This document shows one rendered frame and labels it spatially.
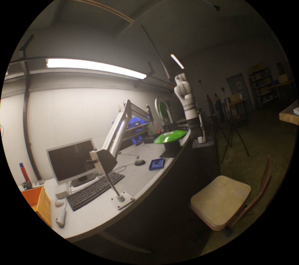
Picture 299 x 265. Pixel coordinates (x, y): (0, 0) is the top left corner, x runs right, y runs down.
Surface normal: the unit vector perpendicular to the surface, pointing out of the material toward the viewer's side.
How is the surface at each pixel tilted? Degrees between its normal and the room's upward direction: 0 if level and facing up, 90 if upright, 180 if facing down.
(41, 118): 90
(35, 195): 86
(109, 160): 90
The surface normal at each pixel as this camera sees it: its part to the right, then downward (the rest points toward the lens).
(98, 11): 0.29, 0.95
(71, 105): 0.75, -0.27
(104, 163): 0.90, -0.30
